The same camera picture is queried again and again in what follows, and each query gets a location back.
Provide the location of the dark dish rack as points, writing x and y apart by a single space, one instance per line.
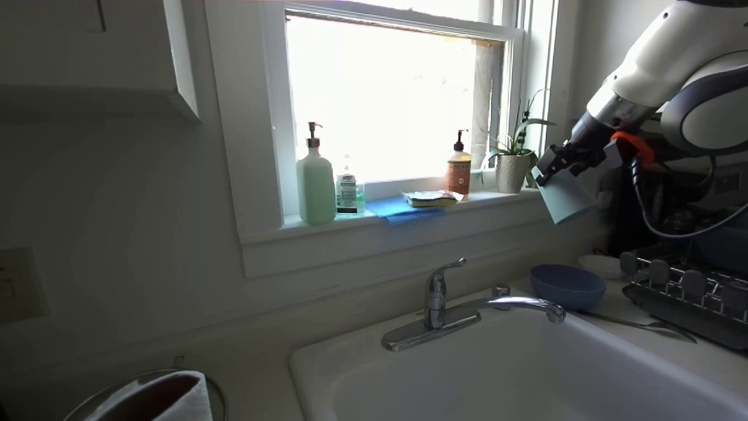
686 299

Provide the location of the white kitchen sink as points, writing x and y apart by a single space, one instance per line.
505 375

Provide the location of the black countertop appliance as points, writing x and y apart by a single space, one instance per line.
702 195

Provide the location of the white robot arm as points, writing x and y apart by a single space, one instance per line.
662 55

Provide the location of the white wall cabinet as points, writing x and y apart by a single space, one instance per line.
84 47

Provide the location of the chrome faucet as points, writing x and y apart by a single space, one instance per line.
435 299

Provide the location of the blue bowl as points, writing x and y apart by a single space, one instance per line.
568 288

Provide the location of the white plant pot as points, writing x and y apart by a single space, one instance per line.
513 174

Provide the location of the amber soap pump bottle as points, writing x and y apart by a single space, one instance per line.
460 174

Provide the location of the blue cloth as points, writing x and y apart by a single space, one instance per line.
389 209

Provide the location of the flat soap dish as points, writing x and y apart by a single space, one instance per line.
434 200

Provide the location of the white window frame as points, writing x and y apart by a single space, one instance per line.
257 154

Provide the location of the light green cloth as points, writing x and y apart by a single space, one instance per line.
566 202

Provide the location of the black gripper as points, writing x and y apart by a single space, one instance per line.
586 144

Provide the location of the green soap pump bottle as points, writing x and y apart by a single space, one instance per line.
316 191

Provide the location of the small glass jar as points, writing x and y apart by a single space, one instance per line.
346 195

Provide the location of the green houseplant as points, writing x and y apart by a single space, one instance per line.
533 164

